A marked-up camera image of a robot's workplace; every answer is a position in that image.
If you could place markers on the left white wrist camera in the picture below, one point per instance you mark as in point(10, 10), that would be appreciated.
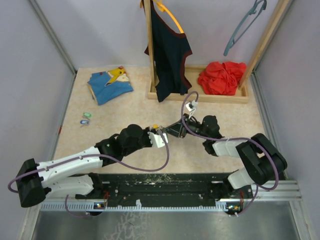
point(158, 140)

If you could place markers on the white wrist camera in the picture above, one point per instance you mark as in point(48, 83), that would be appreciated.
point(191, 106)
point(158, 140)

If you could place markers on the blue pikachu shirt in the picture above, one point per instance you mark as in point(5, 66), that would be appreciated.
point(108, 85)

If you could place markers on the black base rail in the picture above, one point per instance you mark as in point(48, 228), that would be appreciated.
point(164, 189)

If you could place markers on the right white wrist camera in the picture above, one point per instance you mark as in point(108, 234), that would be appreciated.
point(191, 106)

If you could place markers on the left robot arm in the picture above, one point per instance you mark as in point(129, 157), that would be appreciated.
point(35, 181)

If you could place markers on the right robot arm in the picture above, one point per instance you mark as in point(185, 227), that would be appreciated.
point(263, 163)

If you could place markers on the red crumpled cloth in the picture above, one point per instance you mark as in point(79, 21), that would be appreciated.
point(221, 78)

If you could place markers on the teal clothes hanger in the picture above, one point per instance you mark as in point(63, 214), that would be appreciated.
point(257, 8)

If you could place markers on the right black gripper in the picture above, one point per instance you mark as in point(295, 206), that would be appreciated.
point(178, 129)

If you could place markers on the dark navy tank top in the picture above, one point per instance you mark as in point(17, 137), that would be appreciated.
point(170, 50)

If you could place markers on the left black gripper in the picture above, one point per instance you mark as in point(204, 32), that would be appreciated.
point(148, 129)

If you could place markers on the green key tag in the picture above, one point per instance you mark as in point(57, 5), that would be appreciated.
point(87, 115)

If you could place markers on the orange clothes hanger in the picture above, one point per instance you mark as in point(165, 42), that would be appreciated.
point(163, 8)

